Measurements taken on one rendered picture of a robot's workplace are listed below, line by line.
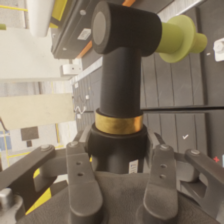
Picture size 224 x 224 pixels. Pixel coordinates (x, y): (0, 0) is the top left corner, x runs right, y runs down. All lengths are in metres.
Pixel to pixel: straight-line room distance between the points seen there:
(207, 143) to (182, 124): 0.04
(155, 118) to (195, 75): 0.11
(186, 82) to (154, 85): 0.07
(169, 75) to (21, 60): 4.32
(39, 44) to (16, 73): 0.94
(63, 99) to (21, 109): 1.03
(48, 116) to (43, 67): 1.25
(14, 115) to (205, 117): 4.29
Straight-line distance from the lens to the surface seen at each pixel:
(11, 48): 4.58
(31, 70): 4.43
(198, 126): 0.25
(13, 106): 4.40
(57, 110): 4.43
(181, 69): 0.26
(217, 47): 0.23
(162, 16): 0.33
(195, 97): 0.25
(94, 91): 0.54
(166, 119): 0.29
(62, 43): 0.56
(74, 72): 0.99
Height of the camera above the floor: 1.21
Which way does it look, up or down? 28 degrees down
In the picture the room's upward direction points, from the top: 97 degrees counter-clockwise
